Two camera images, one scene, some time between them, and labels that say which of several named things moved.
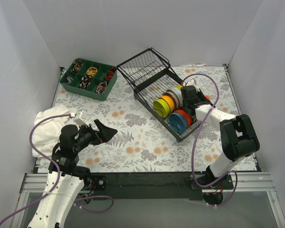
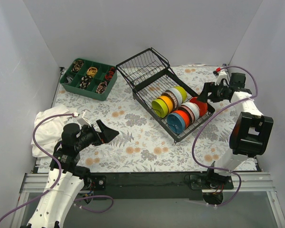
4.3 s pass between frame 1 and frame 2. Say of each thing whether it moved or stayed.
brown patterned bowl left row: stayed
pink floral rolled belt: stayed
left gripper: stayed
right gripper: moved
